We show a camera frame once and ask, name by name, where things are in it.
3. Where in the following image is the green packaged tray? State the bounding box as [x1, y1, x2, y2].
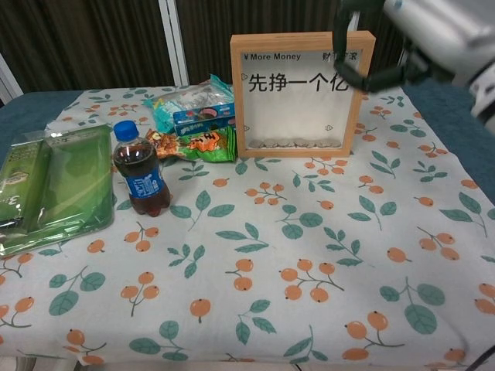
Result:
[0, 124, 116, 259]

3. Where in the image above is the wooden frame coin bank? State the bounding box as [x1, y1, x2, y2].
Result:
[230, 32, 377, 158]

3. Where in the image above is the cola bottle blue cap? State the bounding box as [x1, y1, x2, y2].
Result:
[111, 120, 173, 217]

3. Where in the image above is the orange green snack bag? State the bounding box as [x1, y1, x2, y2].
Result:
[145, 125, 237, 163]

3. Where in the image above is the blue cookie box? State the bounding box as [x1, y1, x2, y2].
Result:
[172, 103, 237, 137]

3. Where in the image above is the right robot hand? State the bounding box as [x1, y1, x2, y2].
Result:
[333, 0, 495, 94]

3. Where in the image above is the teal snack bag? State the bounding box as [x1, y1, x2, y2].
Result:
[142, 73, 237, 134]

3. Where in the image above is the teal table cover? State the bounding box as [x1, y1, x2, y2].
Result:
[0, 77, 495, 202]

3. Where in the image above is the floral tablecloth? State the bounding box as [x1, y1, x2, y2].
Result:
[0, 79, 495, 366]

